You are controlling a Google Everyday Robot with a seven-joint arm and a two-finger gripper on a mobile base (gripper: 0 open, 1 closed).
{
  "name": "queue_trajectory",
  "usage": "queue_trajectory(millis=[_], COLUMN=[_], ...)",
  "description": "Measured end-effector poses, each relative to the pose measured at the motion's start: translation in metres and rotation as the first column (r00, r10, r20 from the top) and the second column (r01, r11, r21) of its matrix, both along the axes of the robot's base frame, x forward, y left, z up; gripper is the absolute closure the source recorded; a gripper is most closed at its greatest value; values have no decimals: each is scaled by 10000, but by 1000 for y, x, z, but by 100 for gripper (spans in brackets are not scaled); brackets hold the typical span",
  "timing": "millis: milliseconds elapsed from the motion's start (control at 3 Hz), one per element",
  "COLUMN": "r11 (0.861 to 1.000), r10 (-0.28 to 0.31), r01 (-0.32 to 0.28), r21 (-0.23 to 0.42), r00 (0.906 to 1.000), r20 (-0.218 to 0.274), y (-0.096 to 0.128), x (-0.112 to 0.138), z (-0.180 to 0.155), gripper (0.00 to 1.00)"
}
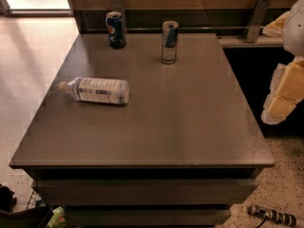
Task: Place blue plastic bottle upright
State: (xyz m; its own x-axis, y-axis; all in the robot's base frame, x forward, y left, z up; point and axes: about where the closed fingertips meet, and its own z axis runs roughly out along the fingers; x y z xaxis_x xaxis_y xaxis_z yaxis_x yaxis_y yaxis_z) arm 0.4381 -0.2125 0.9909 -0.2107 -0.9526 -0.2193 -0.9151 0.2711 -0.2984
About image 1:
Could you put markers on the clear plastic water bottle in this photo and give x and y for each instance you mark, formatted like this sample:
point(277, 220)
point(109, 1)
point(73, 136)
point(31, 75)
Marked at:
point(97, 90)

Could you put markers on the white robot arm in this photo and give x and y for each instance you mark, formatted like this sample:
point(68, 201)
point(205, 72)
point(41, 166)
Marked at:
point(293, 36)

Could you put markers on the silver Red Bull can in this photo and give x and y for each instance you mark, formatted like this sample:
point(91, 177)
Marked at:
point(170, 31)

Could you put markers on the grey drawer cabinet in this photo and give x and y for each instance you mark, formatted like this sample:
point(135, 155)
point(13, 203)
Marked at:
point(180, 153)

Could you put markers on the black white striped tool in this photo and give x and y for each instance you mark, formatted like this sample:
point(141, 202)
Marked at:
point(273, 216)

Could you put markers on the blue Pepsi can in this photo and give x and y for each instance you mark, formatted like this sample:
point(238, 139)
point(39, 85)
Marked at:
point(115, 27)

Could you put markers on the green packet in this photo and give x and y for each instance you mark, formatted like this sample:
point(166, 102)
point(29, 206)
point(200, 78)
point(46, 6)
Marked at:
point(58, 220)

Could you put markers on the black object on floor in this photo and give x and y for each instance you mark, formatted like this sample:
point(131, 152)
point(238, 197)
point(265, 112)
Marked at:
point(7, 199)

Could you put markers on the right metal wall bracket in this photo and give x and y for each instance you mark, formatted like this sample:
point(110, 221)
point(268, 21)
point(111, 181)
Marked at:
point(251, 32)

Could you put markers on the metal wall bracket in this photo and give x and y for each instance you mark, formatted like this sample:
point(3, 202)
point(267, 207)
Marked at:
point(251, 32)
point(118, 5)

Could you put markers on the left metal wall bracket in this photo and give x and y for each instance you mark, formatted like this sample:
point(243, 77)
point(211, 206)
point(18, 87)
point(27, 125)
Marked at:
point(118, 5)

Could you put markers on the black wire basket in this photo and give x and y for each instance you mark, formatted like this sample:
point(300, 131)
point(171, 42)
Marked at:
point(37, 217)

